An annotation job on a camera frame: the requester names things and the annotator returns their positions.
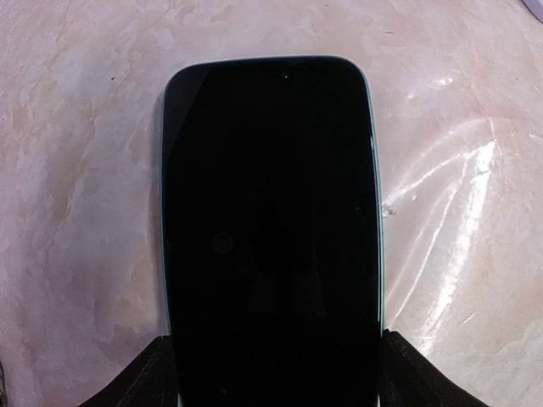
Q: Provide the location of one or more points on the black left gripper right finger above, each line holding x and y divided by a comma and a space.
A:
408, 379

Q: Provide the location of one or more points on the black phone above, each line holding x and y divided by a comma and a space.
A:
271, 233

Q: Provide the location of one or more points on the lavender phone case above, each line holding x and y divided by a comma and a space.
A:
535, 7

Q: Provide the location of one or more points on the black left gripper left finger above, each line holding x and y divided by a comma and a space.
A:
148, 381

